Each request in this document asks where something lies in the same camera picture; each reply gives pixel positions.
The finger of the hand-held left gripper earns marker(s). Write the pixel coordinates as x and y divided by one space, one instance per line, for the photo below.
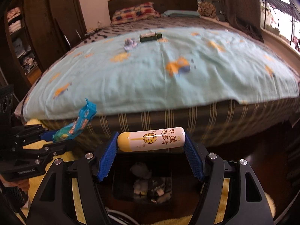
56 148
46 136

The metal tube frame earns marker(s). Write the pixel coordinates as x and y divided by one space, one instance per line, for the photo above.
68 41

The pink plush toy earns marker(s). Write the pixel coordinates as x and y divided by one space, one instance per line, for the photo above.
296 42

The shelf of folded clothes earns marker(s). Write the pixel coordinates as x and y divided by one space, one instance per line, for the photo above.
14 14

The black bin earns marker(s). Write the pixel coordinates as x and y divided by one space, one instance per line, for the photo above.
121 192

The dark green box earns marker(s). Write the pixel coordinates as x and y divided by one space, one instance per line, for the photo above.
150 37

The dark wooden headboard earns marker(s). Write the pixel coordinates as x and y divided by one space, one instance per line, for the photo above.
152 1

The teal pillow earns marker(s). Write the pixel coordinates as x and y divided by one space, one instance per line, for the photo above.
180 13

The brown curtain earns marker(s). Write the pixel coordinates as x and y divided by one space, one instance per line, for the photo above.
239 4

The grey plush toy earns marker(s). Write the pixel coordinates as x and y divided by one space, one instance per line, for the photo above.
140 170

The yellow rug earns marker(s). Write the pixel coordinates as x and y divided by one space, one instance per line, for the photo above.
36 182

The white and yellow tube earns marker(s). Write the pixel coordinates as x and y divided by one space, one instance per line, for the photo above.
152 139

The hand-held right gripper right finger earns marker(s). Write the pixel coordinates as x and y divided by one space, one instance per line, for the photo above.
194 159

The blue snack wrapper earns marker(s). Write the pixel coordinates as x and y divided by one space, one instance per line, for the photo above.
79 124

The black metal window rack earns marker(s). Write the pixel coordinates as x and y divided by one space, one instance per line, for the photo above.
281 2

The colourful checked pillow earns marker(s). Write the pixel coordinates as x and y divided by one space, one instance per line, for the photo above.
133 13

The crumpled pale wrapper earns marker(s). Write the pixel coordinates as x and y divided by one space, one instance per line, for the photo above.
130 44

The light blue printed blanket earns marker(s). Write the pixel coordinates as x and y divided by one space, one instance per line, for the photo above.
140 79

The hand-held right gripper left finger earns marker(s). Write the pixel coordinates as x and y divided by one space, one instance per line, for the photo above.
107 159

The yellow patterned cushion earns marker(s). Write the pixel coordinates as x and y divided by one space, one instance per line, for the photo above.
207 8

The person's left hand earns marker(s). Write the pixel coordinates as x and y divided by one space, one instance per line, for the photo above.
22 186

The striped bed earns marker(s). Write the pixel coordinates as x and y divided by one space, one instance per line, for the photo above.
211 124

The dark wooden wardrobe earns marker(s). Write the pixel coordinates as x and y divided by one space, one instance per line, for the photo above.
46 16

